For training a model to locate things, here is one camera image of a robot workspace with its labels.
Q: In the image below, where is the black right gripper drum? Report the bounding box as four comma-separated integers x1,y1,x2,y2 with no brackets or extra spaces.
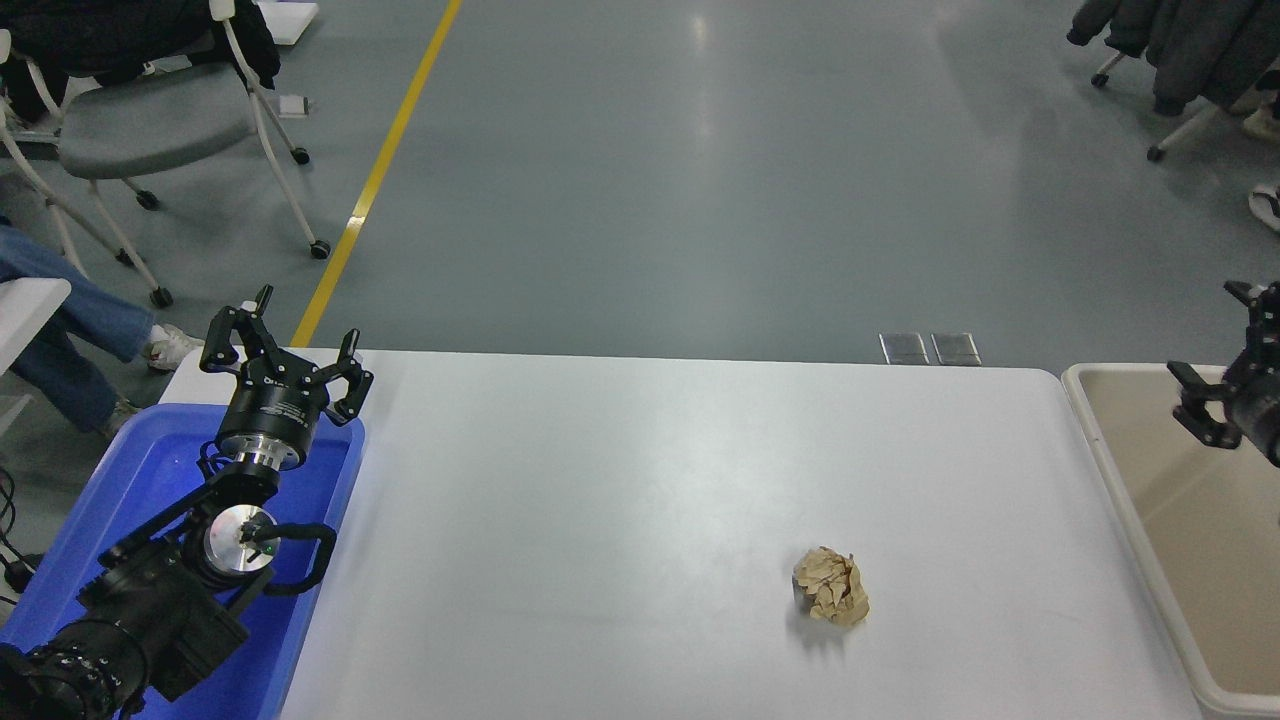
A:
1237,374,1280,467

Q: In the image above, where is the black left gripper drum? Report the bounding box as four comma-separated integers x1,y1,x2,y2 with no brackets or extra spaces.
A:
217,372,329,453

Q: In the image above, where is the standing person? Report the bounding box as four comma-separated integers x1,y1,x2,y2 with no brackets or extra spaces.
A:
1242,98,1280,234

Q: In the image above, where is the large pale plastic bin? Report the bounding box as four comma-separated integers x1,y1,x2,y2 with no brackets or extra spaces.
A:
1060,363,1280,720

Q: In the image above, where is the blue plastic tray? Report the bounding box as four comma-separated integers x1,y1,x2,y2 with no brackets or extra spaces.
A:
0,403,367,720

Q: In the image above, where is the seated person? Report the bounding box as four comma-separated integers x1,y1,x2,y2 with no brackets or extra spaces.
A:
0,218,205,443

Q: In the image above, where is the small white side table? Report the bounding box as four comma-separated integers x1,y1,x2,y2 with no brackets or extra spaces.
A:
0,278,72,379

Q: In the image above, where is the dark coats pile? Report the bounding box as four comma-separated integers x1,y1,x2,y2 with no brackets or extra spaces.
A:
1066,0,1280,117

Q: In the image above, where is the white flat board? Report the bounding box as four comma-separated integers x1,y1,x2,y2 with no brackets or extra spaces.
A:
255,0,321,47

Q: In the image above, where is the black jacket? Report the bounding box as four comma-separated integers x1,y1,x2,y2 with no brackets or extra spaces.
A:
0,0,283,93

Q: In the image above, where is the crumpled tan paper ball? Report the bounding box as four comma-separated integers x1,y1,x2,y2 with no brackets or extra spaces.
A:
793,546,871,628

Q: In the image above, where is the white frame wheeled chair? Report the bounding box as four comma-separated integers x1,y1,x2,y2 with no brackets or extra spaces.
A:
1090,50,1227,164

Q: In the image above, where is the grey seat white frame chair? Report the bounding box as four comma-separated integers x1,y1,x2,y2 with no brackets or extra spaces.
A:
0,0,332,309

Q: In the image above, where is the black floor cable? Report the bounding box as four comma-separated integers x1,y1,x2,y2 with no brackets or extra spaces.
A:
0,468,46,594

